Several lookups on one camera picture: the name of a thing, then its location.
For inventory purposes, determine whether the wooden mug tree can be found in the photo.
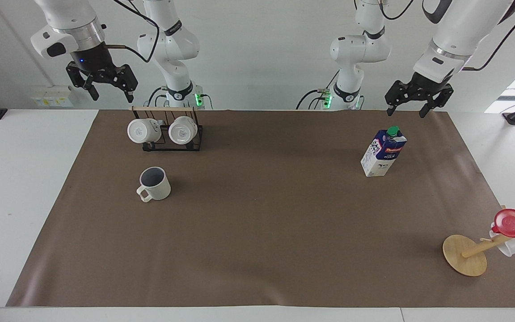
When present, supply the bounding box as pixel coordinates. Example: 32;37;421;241
443;205;515;277

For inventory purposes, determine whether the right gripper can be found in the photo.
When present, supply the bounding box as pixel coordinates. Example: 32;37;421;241
66;42;139;104

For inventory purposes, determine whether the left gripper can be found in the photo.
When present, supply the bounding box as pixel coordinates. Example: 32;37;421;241
384;72;454;119

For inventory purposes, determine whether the black cable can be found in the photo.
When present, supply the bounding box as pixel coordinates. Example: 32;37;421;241
148;86;169;108
295;69;341;110
462;1;515;72
379;0;415;21
105;0;161;64

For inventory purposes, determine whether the white mug with grey inside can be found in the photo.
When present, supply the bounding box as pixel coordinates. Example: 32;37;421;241
136;167;172;203

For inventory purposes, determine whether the white wall socket box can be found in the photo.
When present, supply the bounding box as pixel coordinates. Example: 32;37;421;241
29;85;73;108

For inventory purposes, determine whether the black wire cup rack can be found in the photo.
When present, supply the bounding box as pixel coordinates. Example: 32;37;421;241
131;106;205;152

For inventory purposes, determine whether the blue and white milk carton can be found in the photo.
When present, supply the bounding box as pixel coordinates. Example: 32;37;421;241
360;126;408;178

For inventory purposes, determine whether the small white cup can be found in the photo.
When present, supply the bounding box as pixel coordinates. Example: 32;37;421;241
489;230;515;257

